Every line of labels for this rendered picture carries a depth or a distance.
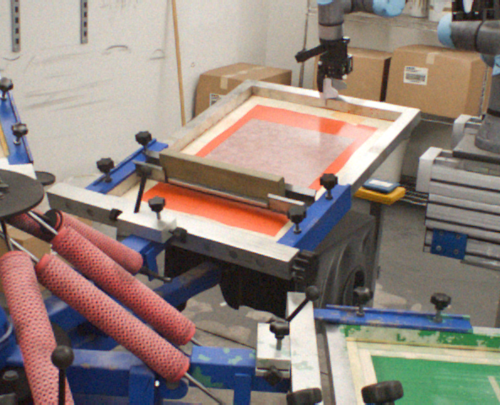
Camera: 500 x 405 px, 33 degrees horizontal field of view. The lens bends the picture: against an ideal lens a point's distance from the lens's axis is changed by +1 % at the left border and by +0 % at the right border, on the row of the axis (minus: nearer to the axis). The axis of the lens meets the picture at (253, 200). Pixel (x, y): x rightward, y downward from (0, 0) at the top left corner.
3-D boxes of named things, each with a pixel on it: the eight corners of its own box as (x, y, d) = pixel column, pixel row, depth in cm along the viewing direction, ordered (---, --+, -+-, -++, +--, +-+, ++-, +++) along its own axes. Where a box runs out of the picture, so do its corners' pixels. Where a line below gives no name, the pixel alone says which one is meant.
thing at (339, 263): (338, 309, 264) (349, 212, 254) (363, 317, 260) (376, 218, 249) (265, 369, 226) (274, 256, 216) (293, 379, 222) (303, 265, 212)
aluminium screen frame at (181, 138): (248, 89, 271) (247, 78, 269) (420, 121, 244) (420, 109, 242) (88, 209, 216) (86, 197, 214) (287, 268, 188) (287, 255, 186)
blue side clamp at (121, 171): (157, 159, 239) (153, 137, 235) (171, 163, 236) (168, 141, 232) (87, 212, 217) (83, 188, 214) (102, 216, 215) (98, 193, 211)
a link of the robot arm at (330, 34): (313, 24, 240) (325, 15, 246) (314, 40, 243) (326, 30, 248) (336, 28, 237) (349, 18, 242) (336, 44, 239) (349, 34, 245)
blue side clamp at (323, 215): (333, 202, 212) (332, 179, 209) (351, 207, 210) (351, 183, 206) (274, 267, 191) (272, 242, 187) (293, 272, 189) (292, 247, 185)
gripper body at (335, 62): (341, 83, 245) (341, 43, 238) (315, 78, 249) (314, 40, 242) (353, 72, 250) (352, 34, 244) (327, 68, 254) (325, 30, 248)
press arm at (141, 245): (149, 238, 196) (146, 220, 193) (169, 245, 193) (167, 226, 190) (101, 279, 183) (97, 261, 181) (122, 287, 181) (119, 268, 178)
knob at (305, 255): (297, 267, 184) (295, 240, 180) (320, 274, 181) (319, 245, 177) (281, 286, 179) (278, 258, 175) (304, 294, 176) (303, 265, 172)
